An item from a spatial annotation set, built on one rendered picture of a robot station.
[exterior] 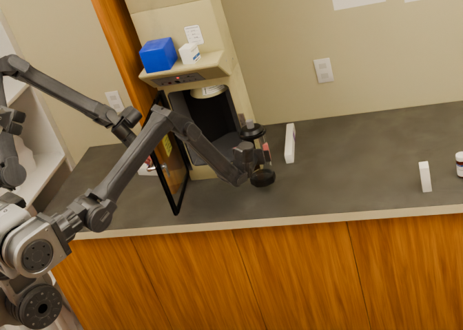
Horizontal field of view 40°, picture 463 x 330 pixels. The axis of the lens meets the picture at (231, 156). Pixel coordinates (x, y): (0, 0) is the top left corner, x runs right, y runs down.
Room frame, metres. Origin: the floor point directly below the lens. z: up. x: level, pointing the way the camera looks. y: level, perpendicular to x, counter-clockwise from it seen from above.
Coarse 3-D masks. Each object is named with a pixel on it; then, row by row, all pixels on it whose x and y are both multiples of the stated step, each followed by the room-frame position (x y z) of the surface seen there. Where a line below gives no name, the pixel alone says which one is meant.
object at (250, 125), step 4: (248, 120) 2.13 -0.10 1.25; (252, 120) 2.12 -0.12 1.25; (248, 124) 2.11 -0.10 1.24; (252, 124) 2.11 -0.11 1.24; (256, 124) 2.13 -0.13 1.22; (244, 128) 2.13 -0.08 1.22; (248, 128) 2.11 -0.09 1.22; (252, 128) 2.11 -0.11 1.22; (256, 128) 2.10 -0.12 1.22; (260, 128) 2.10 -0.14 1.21; (240, 132) 2.12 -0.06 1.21; (244, 132) 2.10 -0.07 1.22; (248, 132) 2.09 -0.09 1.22; (252, 132) 2.08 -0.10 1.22; (256, 132) 2.08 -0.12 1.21
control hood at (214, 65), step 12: (180, 60) 2.26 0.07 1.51; (204, 60) 2.18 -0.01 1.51; (216, 60) 2.15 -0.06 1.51; (144, 72) 2.25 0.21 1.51; (156, 72) 2.21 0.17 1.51; (168, 72) 2.19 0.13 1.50; (180, 72) 2.18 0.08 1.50; (192, 72) 2.18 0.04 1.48; (204, 72) 2.17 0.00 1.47; (216, 72) 2.17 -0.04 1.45; (228, 72) 2.19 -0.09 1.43; (156, 84) 2.28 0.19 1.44
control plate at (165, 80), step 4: (196, 72) 2.17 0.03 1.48; (172, 76) 2.21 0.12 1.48; (176, 76) 2.21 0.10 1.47; (180, 76) 2.21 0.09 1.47; (184, 76) 2.21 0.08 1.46; (188, 76) 2.21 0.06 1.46; (192, 76) 2.21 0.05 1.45; (196, 76) 2.21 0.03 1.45; (200, 76) 2.21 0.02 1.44; (152, 80) 2.25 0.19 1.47; (156, 80) 2.25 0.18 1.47; (160, 80) 2.24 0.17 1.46; (164, 80) 2.24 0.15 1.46; (168, 80) 2.24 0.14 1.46; (172, 80) 2.24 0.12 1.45; (176, 80) 2.24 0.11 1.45; (180, 80) 2.24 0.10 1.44; (188, 80) 2.24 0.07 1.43; (192, 80) 2.24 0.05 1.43; (196, 80) 2.24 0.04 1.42; (200, 80) 2.24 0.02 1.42; (160, 84) 2.28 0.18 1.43; (164, 84) 2.28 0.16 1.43; (168, 84) 2.28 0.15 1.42; (172, 84) 2.28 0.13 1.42
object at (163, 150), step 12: (156, 96) 2.28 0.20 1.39; (168, 132) 2.26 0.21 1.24; (168, 144) 2.22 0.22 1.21; (156, 156) 2.07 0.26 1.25; (168, 156) 2.17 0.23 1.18; (180, 156) 2.29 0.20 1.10; (156, 168) 2.03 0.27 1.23; (168, 168) 2.13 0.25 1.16; (180, 168) 2.24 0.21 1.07; (168, 180) 2.09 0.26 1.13; (180, 180) 2.20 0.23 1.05; (180, 192) 2.15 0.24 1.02
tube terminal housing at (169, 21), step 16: (208, 0) 2.23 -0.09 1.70; (144, 16) 2.32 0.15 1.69; (160, 16) 2.30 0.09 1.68; (176, 16) 2.28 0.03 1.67; (192, 16) 2.25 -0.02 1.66; (208, 16) 2.23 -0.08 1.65; (224, 16) 2.32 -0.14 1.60; (144, 32) 2.33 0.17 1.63; (160, 32) 2.31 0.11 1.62; (176, 32) 2.29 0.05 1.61; (208, 32) 2.24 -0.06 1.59; (224, 32) 2.27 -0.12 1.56; (176, 48) 2.29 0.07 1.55; (208, 48) 2.25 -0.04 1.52; (224, 48) 2.22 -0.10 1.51; (208, 80) 2.26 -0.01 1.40; (224, 80) 2.24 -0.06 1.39; (240, 80) 2.29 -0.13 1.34; (240, 96) 2.24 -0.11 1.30; (240, 112) 2.23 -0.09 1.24; (192, 176) 2.34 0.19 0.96; (208, 176) 2.31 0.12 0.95
